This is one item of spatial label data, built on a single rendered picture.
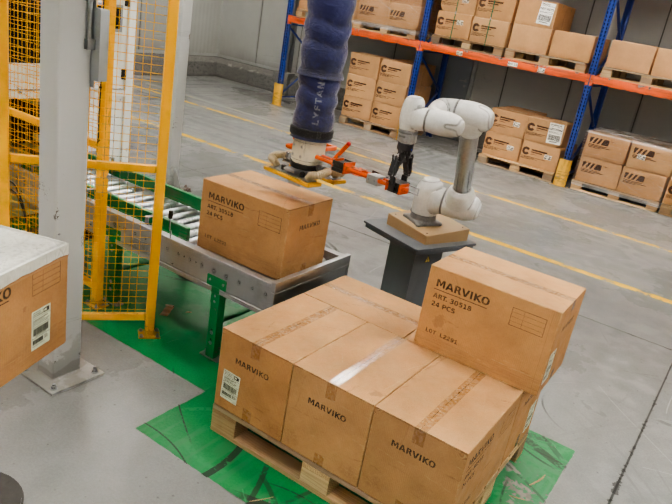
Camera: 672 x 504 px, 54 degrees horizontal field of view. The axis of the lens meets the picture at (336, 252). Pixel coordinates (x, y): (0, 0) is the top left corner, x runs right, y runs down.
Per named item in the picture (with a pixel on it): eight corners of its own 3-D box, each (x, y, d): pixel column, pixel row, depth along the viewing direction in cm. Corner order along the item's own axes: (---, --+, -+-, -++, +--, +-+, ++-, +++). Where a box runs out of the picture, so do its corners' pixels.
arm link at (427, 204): (415, 204, 409) (422, 170, 399) (443, 212, 403) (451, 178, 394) (407, 212, 395) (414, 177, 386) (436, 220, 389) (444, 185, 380)
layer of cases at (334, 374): (213, 403, 308) (222, 327, 294) (333, 337, 389) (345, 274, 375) (443, 540, 251) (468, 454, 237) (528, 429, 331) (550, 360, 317)
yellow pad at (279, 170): (262, 169, 351) (264, 160, 350) (276, 167, 359) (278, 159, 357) (307, 188, 331) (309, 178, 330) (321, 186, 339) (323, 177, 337)
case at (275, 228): (196, 245, 377) (203, 177, 363) (242, 232, 410) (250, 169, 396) (279, 281, 349) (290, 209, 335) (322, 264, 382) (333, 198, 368)
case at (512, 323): (413, 342, 311) (431, 264, 297) (447, 317, 343) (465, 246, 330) (536, 396, 283) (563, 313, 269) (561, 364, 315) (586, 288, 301)
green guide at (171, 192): (78, 161, 491) (79, 149, 488) (90, 160, 500) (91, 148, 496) (240, 228, 414) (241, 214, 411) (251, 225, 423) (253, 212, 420)
